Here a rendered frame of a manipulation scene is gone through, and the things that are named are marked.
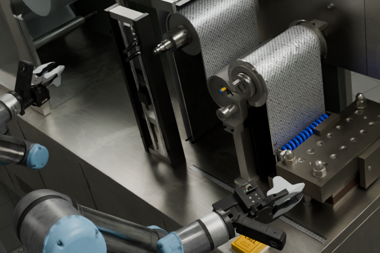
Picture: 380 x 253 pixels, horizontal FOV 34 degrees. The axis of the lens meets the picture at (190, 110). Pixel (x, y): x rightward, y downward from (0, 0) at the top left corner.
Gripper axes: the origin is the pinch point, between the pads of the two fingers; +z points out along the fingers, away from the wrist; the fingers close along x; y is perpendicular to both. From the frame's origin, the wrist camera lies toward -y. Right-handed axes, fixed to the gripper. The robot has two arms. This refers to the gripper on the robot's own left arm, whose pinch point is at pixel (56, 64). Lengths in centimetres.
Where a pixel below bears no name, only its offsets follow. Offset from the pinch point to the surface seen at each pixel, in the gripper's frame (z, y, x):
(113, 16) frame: 4.3, -22.7, 25.5
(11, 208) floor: 19, 137, -92
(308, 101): 23, 1, 80
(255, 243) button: -18, 20, 85
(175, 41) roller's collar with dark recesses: 7.9, -17.5, 44.8
